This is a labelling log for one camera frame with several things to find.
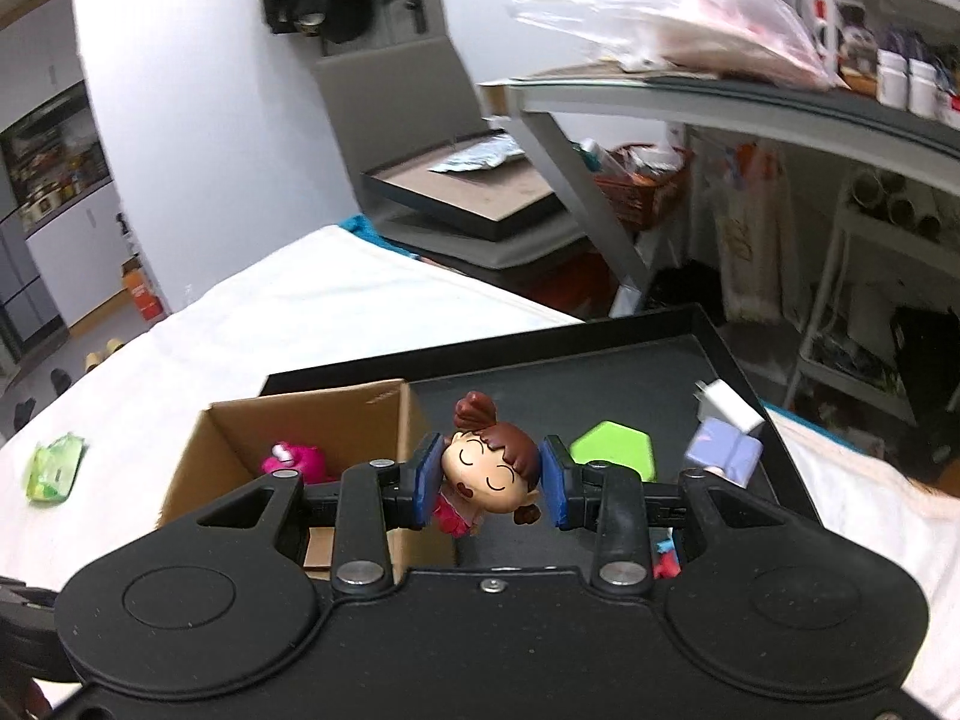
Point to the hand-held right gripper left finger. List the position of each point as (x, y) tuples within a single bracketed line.
[(426, 476)]

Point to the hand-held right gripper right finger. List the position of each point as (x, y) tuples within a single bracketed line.
[(556, 481)]

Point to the brown-haired doll figure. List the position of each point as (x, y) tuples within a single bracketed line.
[(480, 465)]

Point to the green hexagonal box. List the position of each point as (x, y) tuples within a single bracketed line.
[(611, 442)]

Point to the cardboard box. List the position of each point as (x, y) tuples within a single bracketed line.
[(375, 420)]

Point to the black tray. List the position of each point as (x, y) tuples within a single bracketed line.
[(525, 390)]

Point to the small red blue toy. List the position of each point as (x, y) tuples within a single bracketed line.
[(666, 561)]

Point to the lavender small box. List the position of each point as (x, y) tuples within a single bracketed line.
[(716, 446)]

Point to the white charger plug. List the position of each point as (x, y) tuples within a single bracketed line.
[(724, 401)]

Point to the person's left hand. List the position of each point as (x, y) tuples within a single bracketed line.
[(36, 701)]

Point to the pink toy figure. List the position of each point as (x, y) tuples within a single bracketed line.
[(296, 459)]

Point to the green wipes packet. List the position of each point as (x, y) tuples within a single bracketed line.
[(54, 469)]

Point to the black shoe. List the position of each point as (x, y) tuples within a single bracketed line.
[(60, 381), (24, 412)]

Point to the black plastic bag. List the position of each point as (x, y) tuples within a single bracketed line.
[(686, 289)]

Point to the teal cloth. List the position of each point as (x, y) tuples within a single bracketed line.
[(358, 229)]

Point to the yellow slipper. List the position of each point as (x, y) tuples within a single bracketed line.
[(93, 361), (115, 346)]

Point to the black framed board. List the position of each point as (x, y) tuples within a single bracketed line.
[(480, 199)]

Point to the wicker basket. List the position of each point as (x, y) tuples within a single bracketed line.
[(645, 191)]

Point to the white paper bag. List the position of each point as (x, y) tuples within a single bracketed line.
[(750, 240)]

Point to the silver foil packet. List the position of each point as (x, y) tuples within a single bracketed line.
[(476, 156)]

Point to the white shelf rack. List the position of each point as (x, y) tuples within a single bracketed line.
[(829, 292)]

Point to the flat cardboard sheet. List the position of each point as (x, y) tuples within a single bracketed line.
[(493, 97)]

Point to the grey chair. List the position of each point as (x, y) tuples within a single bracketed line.
[(405, 90)]

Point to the glass top desk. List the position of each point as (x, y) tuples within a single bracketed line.
[(675, 101)]

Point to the bundle of paper tubes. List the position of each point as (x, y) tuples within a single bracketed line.
[(896, 202)]

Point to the clear plastic bag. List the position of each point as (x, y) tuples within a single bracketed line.
[(697, 30)]

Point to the white jar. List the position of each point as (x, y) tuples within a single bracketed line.
[(892, 79), (922, 90)]

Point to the wall cabinet with shelves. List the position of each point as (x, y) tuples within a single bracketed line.
[(52, 165)]

